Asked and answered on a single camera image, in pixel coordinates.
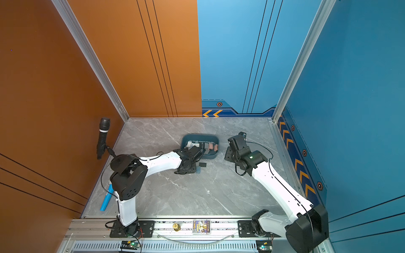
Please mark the brass knob on rail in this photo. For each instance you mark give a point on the brass knob on rail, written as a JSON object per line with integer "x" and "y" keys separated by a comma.
{"x": 176, "y": 227}

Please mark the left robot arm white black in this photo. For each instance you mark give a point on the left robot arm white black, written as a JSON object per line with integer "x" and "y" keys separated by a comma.
{"x": 130, "y": 171}

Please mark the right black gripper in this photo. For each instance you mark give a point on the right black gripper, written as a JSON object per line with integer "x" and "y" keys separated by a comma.
{"x": 228, "y": 155}

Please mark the green circuit board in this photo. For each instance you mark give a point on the green circuit board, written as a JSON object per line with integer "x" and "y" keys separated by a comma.
{"x": 130, "y": 246}
{"x": 264, "y": 246}

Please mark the black microphone on stand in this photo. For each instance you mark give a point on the black microphone on stand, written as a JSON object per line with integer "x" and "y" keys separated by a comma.
{"x": 102, "y": 146}

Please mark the aluminium front rail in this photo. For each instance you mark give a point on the aluminium front rail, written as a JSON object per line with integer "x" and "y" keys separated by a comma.
{"x": 97, "y": 229}

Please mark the colourful card on rail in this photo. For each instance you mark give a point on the colourful card on rail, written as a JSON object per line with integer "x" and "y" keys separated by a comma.
{"x": 201, "y": 227}

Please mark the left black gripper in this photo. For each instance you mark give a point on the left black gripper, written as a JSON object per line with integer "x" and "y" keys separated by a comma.
{"x": 194, "y": 171}

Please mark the right green circuit board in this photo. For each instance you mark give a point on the right green circuit board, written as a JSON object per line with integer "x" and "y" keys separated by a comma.
{"x": 264, "y": 246}

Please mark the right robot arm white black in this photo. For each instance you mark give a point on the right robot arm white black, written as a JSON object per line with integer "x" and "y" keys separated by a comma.
{"x": 305, "y": 224}

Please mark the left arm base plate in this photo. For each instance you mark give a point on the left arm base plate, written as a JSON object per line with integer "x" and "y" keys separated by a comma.
{"x": 138, "y": 229}

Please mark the teal plastic storage box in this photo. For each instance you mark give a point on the teal plastic storage box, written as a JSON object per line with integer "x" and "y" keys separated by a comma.
{"x": 204, "y": 140}

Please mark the left green circuit board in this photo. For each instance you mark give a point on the left green circuit board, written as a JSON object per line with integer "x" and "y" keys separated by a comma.
{"x": 130, "y": 246}

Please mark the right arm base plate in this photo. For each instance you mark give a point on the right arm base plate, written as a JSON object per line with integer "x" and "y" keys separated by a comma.
{"x": 247, "y": 229}

